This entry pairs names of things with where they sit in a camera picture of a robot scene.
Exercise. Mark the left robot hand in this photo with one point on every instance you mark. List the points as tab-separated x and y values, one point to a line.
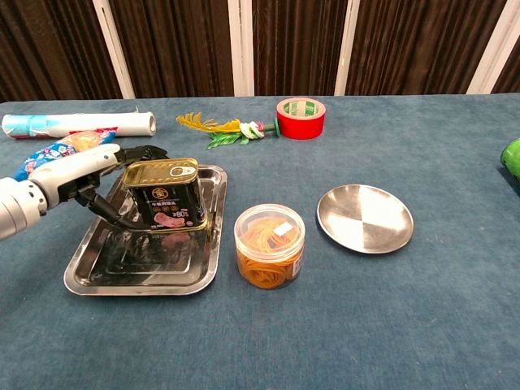
69	170

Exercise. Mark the black luncheon meat tin can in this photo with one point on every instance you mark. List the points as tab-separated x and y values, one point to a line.
170	203

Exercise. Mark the clear plastic rubber band jar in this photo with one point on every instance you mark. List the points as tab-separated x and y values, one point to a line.
268	272

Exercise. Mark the blue snack bag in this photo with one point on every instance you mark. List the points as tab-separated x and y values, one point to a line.
53	154

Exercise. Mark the white plastic wrap roll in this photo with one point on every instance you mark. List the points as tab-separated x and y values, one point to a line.
101	122

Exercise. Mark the rectangular stainless steel tray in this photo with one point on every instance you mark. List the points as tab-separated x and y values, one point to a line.
162	268

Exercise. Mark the brown pleated curtain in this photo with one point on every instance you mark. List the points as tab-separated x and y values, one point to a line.
183	40

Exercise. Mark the red tape roll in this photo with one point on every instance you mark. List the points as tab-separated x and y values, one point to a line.
300	128

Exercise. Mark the blue felt table cover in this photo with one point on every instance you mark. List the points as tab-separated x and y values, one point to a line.
284	337

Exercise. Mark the round stainless steel plate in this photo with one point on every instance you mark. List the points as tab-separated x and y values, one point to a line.
365	219

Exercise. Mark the green object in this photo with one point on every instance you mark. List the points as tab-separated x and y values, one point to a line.
512	158

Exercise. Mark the white frame post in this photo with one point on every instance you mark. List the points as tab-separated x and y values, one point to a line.
241	48
493	44
346	48
113	48

